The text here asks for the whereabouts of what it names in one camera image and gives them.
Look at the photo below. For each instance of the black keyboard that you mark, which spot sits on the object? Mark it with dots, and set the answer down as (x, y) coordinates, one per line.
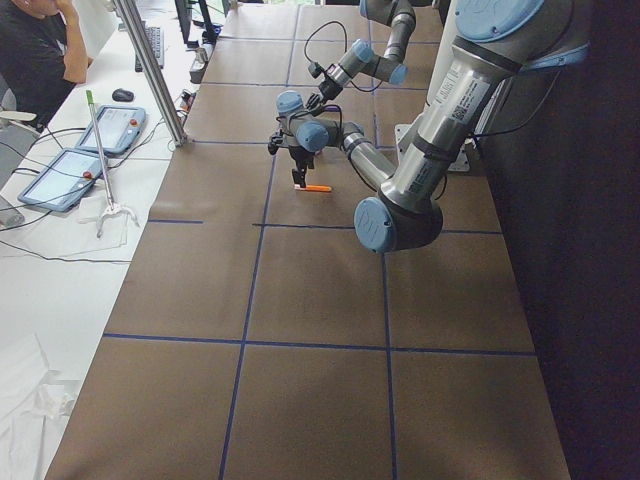
(155, 41)

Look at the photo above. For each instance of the seated person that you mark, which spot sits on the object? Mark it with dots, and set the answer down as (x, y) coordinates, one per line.
(43, 55)

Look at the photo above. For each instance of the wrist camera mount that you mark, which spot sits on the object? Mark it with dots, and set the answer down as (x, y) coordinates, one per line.
(316, 70)
(276, 142)

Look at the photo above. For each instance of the aluminium frame post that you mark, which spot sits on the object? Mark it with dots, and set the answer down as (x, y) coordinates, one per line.
(127, 11)

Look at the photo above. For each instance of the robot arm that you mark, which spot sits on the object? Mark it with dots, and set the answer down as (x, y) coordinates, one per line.
(493, 41)
(400, 18)

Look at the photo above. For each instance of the upper teach pendant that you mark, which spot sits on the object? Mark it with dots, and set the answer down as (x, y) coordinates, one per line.
(119, 127)

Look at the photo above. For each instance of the lower teach pendant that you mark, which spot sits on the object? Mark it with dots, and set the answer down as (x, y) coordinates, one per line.
(64, 181)

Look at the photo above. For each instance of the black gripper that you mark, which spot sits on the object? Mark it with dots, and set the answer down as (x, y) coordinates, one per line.
(325, 93)
(300, 159)

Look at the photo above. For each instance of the reacher grabber stick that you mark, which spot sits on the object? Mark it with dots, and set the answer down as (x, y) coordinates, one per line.
(113, 208)

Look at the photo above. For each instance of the orange highlighter pen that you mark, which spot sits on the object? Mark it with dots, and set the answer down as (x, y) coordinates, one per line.
(314, 188)

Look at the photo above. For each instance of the black computer mouse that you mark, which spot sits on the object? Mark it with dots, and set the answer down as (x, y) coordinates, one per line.
(123, 95)

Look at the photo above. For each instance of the teach pendant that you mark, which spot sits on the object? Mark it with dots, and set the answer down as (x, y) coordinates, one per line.
(119, 127)
(64, 181)

